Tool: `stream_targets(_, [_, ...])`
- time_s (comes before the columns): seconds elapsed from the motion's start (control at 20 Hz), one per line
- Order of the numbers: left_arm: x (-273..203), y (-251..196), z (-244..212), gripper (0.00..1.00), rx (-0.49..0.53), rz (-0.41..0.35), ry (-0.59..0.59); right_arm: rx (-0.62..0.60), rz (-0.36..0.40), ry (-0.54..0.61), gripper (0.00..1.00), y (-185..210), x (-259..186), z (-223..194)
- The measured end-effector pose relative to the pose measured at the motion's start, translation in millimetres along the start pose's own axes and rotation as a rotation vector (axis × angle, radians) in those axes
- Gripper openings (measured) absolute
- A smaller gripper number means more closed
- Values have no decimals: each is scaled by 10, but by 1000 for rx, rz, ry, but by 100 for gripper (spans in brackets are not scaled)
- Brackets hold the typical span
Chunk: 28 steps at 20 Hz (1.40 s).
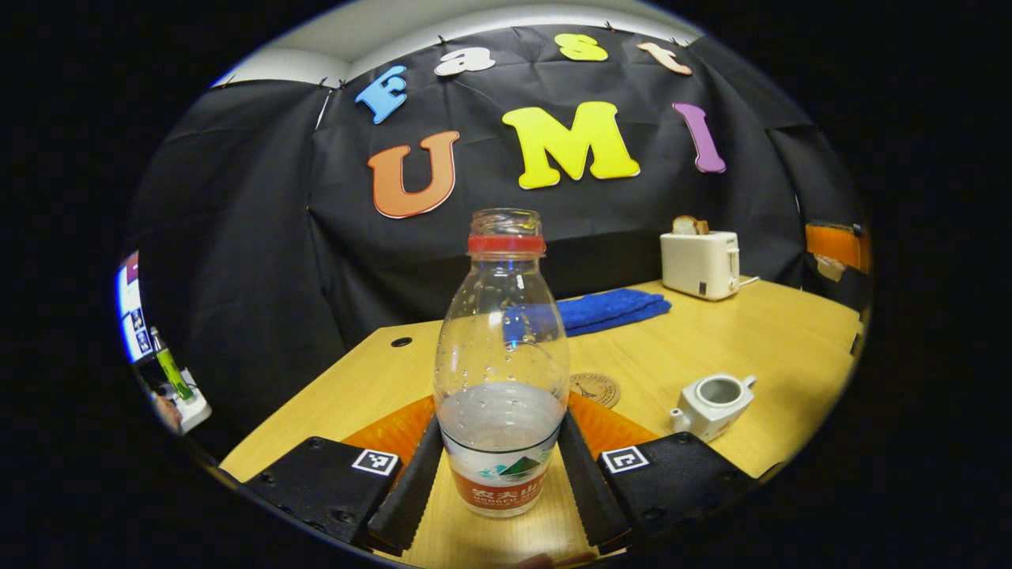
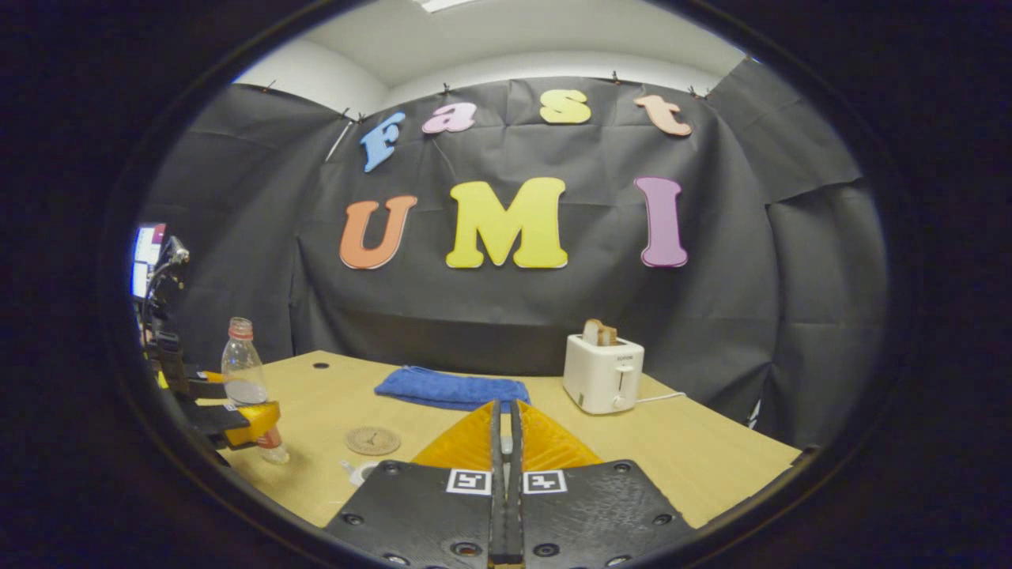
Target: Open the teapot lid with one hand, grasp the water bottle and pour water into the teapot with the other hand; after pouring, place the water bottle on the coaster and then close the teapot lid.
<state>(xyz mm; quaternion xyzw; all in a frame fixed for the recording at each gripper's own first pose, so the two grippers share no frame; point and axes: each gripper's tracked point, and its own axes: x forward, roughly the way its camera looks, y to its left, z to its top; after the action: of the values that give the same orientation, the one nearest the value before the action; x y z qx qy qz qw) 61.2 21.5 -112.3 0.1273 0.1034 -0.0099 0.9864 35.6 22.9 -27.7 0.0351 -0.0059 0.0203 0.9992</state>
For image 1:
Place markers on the toasted bread slice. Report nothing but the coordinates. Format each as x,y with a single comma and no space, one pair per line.
689,225

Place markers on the white power strip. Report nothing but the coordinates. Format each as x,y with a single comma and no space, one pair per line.
190,407

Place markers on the blue folded towel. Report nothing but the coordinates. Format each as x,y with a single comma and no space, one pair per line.
613,308

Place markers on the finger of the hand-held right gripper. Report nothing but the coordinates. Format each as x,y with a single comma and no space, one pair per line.
834,239
838,291

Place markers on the small green bottle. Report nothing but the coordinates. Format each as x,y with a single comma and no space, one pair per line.
172,367

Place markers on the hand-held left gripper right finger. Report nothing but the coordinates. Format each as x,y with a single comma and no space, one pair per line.
585,490

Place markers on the white toaster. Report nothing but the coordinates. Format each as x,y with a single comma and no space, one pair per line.
700,265

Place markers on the white ceramic teacup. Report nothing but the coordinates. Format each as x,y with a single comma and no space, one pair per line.
711,405

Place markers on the computer monitor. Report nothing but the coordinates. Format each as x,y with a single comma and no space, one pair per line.
130,308

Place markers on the clear plastic water bottle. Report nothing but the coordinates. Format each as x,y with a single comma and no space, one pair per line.
502,379

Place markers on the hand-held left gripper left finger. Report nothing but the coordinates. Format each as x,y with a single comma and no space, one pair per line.
411,490

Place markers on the round wooden coaster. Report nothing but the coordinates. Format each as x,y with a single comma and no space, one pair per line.
597,390

